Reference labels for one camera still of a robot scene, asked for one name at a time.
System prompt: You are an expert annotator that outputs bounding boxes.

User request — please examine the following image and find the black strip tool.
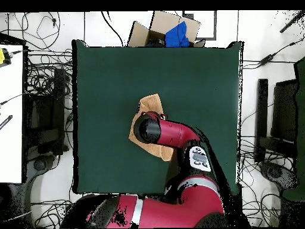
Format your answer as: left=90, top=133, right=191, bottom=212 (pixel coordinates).
left=0, top=114, right=13, bottom=131

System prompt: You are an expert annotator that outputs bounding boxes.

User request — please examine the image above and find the open cardboard box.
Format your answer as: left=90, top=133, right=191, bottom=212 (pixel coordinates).
left=127, top=10, right=206, bottom=48

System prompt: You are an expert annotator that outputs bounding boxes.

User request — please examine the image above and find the yellow and black device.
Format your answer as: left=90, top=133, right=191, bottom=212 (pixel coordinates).
left=0, top=47, right=12, bottom=68

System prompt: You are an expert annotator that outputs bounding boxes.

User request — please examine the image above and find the white desk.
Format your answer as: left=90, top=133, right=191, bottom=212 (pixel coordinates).
left=0, top=44, right=24, bottom=184

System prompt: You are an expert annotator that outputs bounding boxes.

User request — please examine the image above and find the black equipment box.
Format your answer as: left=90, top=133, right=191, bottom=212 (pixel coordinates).
left=24, top=67, right=70, bottom=156

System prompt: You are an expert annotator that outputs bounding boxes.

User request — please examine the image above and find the tan terry towel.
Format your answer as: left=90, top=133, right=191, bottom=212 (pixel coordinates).
left=128, top=93, right=175, bottom=162

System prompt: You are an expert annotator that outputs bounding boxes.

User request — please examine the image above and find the grey round floor base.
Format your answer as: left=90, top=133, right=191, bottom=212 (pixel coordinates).
left=32, top=154, right=57, bottom=172

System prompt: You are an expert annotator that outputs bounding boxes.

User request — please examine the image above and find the black power adapter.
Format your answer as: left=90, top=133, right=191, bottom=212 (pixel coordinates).
left=259, top=54, right=275, bottom=67

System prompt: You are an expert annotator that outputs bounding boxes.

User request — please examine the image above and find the black rod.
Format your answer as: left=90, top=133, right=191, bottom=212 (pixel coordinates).
left=279, top=10, right=305, bottom=33

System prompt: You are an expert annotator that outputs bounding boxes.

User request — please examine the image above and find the dark green table cloth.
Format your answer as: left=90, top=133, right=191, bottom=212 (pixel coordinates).
left=71, top=39, right=244, bottom=194

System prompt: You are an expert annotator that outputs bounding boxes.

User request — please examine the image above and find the grey rectangular frame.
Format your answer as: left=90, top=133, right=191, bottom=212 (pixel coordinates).
left=182, top=10, right=217, bottom=41

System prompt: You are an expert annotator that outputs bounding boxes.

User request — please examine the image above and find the black upright bar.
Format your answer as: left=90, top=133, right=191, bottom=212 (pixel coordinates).
left=254, top=78, right=269, bottom=163

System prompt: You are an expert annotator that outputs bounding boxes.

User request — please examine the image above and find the blue garment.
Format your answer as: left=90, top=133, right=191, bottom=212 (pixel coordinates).
left=164, top=21, right=191, bottom=48

